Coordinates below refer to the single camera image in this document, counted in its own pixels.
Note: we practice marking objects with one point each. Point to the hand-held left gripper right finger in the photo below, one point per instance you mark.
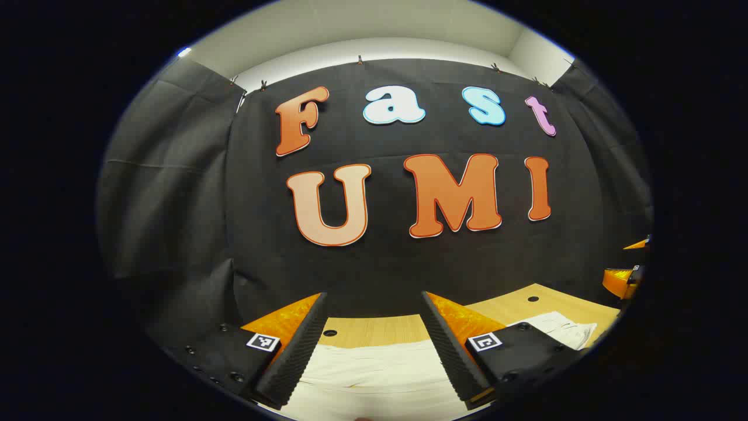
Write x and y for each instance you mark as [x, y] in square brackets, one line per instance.
[453, 356]

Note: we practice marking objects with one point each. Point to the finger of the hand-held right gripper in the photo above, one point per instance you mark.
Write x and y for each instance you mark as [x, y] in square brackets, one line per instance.
[620, 280]
[638, 244]

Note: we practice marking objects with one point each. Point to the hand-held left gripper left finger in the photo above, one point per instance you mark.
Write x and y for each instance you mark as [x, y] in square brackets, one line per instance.
[295, 356]

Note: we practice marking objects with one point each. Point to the white jeans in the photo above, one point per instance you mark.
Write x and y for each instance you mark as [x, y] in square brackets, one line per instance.
[380, 374]

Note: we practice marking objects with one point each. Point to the black backdrop cloth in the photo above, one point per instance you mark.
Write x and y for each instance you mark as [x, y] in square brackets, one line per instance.
[385, 257]

